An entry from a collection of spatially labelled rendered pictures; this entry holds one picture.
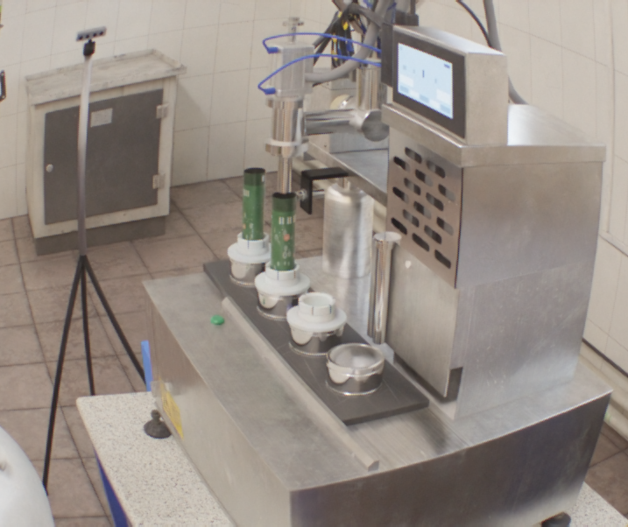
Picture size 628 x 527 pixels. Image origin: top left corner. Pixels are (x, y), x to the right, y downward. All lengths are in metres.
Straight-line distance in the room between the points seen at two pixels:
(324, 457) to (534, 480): 0.32
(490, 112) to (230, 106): 4.10
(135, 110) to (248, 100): 1.08
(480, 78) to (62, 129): 3.26
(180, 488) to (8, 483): 1.03
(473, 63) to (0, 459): 0.71
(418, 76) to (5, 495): 0.79
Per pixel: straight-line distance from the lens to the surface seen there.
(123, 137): 4.21
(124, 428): 1.62
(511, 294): 1.12
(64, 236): 4.35
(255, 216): 1.44
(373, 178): 1.32
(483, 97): 1.01
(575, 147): 1.11
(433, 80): 1.06
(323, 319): 1.26
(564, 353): 1.24
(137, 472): 1.50
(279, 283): 1.35
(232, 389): 1.22
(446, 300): 1.10
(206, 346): 1.32
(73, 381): 3.27
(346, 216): 1.49
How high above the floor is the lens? 1.64
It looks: 23 degrees down
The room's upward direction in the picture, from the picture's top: 2 degrees clockwise
